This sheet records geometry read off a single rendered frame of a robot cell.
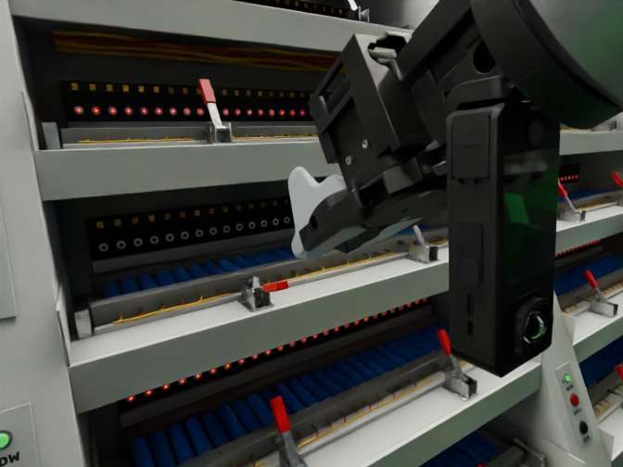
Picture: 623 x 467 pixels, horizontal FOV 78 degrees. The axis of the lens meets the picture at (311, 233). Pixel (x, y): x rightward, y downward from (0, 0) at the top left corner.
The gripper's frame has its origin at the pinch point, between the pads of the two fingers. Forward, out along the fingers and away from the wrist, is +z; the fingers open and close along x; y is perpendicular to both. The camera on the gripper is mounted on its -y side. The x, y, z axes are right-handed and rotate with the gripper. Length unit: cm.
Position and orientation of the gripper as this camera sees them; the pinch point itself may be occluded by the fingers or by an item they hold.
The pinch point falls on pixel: (326, 252)
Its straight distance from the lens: 29.5
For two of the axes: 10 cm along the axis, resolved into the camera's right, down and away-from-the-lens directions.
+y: -3.0, -9.3, 2.3
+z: -4.3, 3.5, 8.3
